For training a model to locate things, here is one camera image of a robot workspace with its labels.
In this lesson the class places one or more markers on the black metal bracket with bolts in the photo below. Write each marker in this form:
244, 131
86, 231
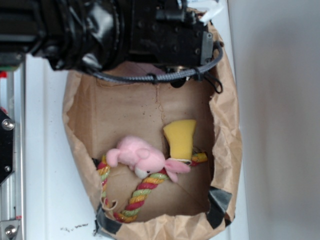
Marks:
7, 129

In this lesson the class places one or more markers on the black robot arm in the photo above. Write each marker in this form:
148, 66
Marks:
97, 35

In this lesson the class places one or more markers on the yellow sponge piece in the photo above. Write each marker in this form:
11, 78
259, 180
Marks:
179, 135

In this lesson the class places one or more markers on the aluminium frame rail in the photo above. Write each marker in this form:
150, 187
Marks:
12, 194

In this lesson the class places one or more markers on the pink plush bunny toy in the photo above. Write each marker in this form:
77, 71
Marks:
144, 159

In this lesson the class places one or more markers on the brown paper bag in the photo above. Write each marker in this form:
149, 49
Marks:
202, 203

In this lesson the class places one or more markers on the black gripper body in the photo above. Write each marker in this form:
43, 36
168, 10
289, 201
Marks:
168, 33

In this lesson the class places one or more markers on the multicolour twisted rope toy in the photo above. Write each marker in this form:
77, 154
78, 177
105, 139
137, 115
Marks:
130, 213

